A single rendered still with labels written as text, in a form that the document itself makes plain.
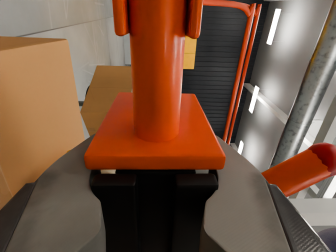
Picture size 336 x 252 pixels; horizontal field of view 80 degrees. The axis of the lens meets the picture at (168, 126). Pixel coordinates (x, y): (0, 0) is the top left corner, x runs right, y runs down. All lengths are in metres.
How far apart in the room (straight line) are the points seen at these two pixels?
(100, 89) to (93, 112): 0.25
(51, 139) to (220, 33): 10.88
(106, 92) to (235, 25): 9.89
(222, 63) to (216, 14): 2.28
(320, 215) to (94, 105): 2.01
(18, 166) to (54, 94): 0.10
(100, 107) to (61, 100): 1.28
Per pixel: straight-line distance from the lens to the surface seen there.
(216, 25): 10.93
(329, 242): 0.38
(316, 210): 2.20
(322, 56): 5.87
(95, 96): 1.68
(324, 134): 2.95
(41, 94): 0.27
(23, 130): 0.24
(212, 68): 11.30
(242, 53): 8.33
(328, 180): 2.94
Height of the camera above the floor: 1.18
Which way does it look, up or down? 3 degrees up
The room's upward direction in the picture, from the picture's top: 91 degrees clockwise
